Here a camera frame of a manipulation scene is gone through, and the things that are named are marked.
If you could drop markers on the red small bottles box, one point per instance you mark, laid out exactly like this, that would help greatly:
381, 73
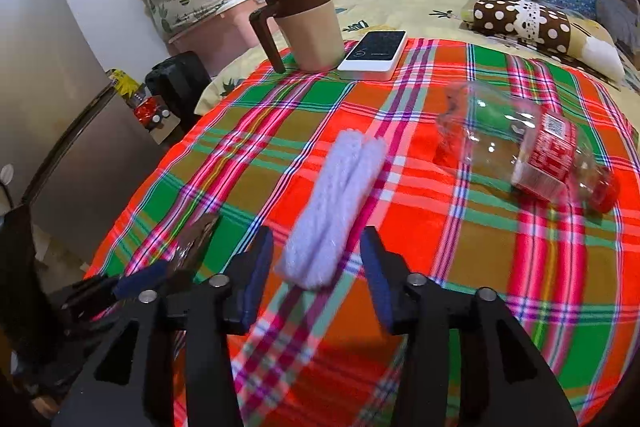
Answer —
150, 114

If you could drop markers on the clear plastic bottle red label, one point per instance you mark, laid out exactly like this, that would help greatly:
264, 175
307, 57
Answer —
525, 152

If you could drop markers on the silver refrigerator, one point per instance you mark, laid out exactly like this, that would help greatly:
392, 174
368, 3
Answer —
60, 107

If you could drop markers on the pink plastic tub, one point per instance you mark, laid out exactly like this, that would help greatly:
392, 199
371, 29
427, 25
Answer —
225, 37

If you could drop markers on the black box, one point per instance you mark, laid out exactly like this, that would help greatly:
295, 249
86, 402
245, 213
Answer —
177, 82

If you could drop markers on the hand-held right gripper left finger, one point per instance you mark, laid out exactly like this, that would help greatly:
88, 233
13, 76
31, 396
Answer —
255, 277

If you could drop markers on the yellow packet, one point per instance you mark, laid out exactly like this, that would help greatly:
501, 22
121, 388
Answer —
124, 83

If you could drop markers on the clear plastic wrapper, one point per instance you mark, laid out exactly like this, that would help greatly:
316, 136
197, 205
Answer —
195, 242

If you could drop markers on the brown polka dot pillow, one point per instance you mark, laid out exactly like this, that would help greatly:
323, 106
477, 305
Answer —
520, 22

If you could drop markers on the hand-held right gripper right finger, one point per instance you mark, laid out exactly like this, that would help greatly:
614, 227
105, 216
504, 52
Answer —
380, 287

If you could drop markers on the white power bank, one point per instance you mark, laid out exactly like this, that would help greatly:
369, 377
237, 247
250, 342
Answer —
372, 54

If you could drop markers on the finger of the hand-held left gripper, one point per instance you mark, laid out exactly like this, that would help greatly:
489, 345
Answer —
142, 279
185, 281

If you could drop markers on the white foam net sleeve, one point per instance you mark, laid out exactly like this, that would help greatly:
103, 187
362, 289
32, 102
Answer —
330, 207

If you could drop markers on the colourful plaid cloth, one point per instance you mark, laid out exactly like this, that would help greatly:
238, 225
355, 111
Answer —
450, 267

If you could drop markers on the yellow printed bedsheet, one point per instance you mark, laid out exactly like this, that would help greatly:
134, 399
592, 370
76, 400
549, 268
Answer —
420, 12

